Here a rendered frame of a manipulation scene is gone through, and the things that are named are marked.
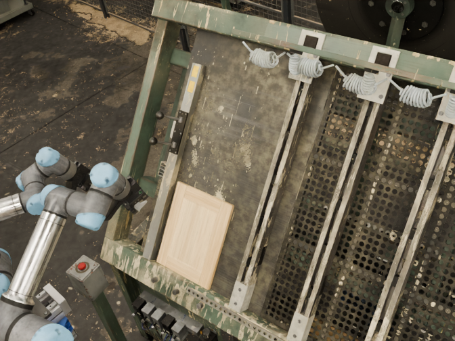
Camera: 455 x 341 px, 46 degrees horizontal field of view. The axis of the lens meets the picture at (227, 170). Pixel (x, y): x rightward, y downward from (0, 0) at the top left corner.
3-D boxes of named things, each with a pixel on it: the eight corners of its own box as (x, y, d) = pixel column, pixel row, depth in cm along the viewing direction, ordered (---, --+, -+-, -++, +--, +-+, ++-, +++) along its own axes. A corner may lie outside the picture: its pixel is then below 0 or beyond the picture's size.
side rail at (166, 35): (119, 233, 280) (104, 236, 271) (172, 22, 259) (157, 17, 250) (127, 237, 277) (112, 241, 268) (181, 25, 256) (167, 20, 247)
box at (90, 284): (76, 292, 267) (64, 270, 255) (93, 275, 274) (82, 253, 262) (93, 303, 262) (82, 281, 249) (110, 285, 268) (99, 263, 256)
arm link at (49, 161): (30, 154, 201) (48, 141, 200) (51, 167, 210) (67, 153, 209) (35, 168, 196) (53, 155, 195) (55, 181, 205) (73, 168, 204)
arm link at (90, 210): (74, 224, 164) (89, 191, 166) (103, 234, 159) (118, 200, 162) (59, 216, 157) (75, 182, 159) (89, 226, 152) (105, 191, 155)
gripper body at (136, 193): (150, 197, 181) (139, 187, 169) (130, 214, 180) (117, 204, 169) (137, 182, 183) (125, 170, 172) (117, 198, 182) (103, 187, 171)
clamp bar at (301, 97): (232, 300, 238) (202, 314, 217) (313, 34, 215) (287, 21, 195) (251, 310, 233) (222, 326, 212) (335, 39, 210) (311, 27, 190)
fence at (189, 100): (147, 254, 263) (141, 256, 259) (198, 63, 245) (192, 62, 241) (155, 258, 260) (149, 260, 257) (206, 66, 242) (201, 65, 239)
